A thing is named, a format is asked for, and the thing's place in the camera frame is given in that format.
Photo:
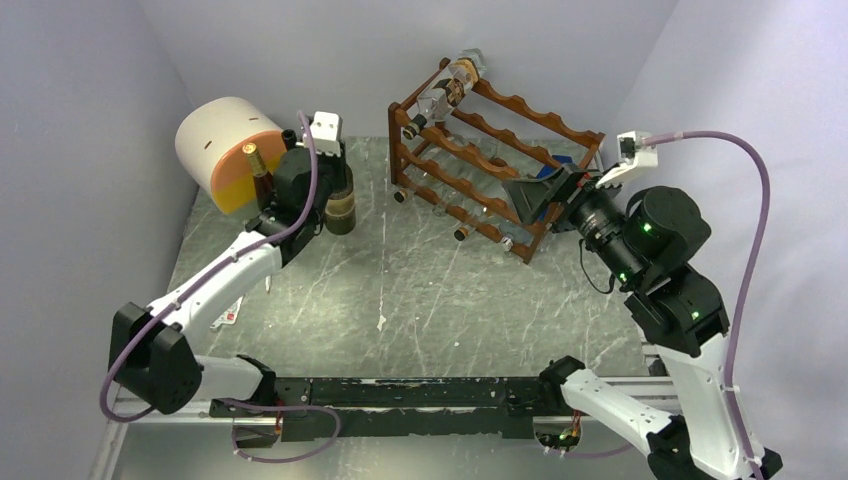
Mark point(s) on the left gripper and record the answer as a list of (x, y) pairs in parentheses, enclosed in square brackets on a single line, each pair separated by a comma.
[(339, 164)]

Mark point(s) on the dark bottle brown label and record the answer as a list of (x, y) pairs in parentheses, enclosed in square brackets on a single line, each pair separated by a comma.
[(340, 210)]

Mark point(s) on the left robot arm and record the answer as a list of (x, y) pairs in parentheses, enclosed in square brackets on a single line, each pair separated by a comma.
[(151, 352)]

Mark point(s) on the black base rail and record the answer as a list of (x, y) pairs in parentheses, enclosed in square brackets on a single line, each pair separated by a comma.
[(314, 408)]

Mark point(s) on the round drawer cabinet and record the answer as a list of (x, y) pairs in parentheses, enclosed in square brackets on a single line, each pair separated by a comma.
[(209, 144)]

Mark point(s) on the clear bottle lower rack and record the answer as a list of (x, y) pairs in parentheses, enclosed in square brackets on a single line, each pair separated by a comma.
[(487, 185)]

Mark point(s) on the plastic packaged item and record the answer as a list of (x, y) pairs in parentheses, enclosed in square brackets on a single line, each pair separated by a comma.
[(229, 316)]

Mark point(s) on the wooden wine rack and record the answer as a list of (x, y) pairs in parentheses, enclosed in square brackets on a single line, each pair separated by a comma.
[(497, 152)]

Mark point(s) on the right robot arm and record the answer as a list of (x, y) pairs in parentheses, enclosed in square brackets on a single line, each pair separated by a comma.
[(647, 248)]

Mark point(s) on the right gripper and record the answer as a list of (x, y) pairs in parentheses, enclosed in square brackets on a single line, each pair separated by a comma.
[(571, 188)]

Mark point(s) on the clear bottle blue label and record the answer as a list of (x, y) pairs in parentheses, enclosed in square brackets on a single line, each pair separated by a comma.
[(530, 199)]

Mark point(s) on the dark bottle white label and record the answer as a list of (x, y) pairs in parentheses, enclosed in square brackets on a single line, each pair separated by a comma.
[(289, 139)]

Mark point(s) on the brown bottle gold foil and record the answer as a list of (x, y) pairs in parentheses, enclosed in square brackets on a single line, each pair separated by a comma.
[(262, 178)]

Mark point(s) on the clear liquor bottle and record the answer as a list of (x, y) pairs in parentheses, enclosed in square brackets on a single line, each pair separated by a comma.
[(446, 91)]

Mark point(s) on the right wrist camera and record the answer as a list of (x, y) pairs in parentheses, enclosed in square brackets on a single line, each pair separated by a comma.
[(635, 158)]

